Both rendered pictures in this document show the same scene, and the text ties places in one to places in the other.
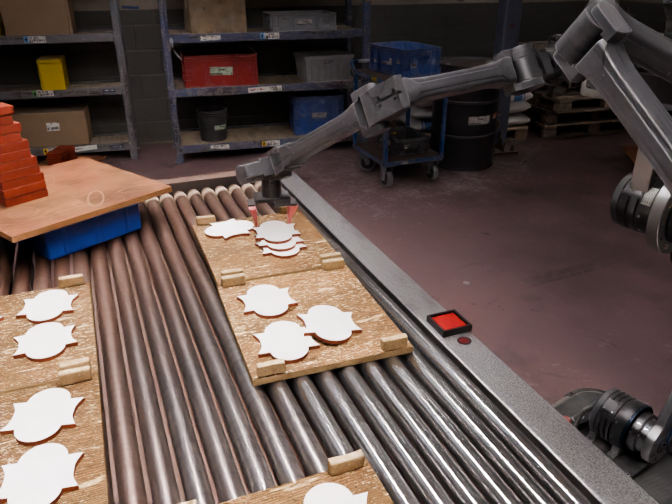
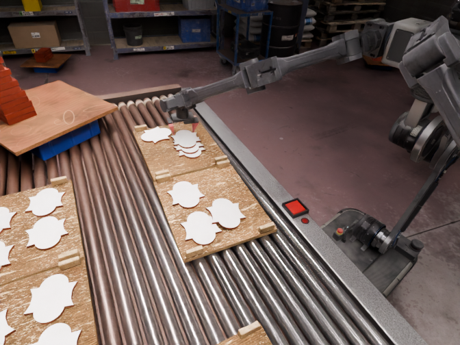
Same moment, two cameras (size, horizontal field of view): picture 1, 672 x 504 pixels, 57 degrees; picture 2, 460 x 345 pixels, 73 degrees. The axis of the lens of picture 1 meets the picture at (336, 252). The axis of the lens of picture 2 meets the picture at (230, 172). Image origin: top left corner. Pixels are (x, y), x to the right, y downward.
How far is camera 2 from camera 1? 0.41 m
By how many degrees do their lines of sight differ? 15
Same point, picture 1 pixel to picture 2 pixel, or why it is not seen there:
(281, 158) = (189, 98)
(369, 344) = (251, 228)
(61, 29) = not seen: outside the picture
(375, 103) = (257, 74)
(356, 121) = (243, 83)
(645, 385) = (373, 198)
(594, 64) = (434, 81)
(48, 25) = not seen: outside the picture
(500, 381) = (328, 252)
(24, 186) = (19, 111)
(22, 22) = not seen: outside the picture
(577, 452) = (378, 306)
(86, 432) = (81, 310)
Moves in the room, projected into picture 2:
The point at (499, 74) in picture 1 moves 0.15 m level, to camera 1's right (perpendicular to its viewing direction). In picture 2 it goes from (337, 52) to (377, 53)
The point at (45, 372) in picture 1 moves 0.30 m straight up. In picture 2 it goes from (49, 259) to (11, 188)
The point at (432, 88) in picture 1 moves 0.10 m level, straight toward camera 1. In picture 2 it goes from (296, 64) to (298, 77)
